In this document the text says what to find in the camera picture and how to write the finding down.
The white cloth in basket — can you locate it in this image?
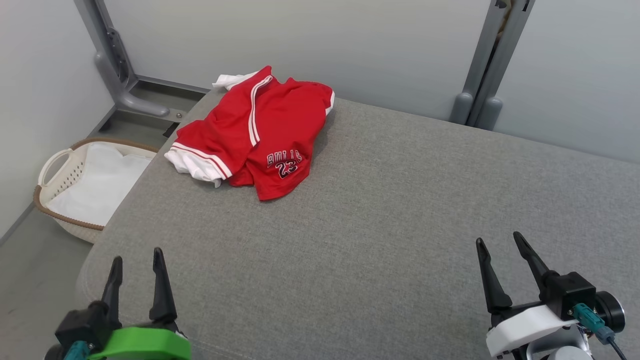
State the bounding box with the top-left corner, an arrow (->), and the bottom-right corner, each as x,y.
46,141 -> 157,227

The red garment with white band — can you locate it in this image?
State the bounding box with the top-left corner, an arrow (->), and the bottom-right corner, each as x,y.
227,77 -> 336,202

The grey double frame post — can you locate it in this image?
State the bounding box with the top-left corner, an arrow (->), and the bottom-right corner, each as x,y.
449,0 -> 536,131

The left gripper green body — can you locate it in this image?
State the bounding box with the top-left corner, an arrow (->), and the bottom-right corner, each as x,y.
87,320 -> 192,360

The grey frame post angled foot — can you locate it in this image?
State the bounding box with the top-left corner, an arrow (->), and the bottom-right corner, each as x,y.
74,0 -> 211,138

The red Bulls jersey white trim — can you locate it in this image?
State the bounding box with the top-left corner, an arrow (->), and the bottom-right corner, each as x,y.
164,65 -> 281,188

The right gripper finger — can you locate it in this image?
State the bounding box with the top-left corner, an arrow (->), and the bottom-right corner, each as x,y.
476,238 -> 513,315
513,231 -> 552,301

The white basket with brown rim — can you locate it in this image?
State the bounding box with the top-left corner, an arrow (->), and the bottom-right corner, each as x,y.
33,137 -> 161,244

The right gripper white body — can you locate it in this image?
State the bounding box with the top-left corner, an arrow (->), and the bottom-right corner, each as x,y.
486,300 -> 581,359

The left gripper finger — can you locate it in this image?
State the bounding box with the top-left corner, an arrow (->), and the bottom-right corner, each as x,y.
100,256 -> 124,321
149,247 -> 178,323

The left arm teal-plug cable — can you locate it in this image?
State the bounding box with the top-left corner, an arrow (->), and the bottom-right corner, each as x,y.
62,340 -> 93,360

